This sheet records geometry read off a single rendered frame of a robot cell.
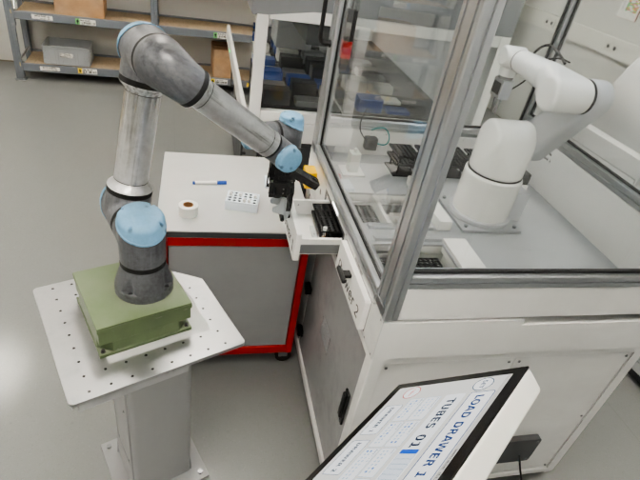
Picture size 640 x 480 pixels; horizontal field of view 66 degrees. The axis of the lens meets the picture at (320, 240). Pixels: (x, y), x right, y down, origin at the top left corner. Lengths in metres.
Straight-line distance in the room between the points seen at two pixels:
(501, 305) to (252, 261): 0.95
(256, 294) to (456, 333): 0.92
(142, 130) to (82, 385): 0.63
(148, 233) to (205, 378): 1.16
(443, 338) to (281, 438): 0.97
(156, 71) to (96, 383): 0.74
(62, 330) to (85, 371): 0.16
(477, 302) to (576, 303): 0.31
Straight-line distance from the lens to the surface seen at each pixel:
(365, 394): 1.51
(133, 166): 1.34
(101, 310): 1.37
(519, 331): 1.52
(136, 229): 1.26
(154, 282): 1.35
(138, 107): 1.28
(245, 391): 2.26
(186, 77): 1.15
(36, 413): 2.30
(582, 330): 1.66
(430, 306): 1.30
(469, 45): 0.98
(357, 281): 1.40
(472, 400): 0.91
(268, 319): 2.14
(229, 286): 1.99
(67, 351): 1.43
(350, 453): 0.95
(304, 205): 1.80
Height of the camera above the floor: 1.79
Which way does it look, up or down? 34 degrees down
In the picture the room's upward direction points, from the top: 11 degrees clockwise
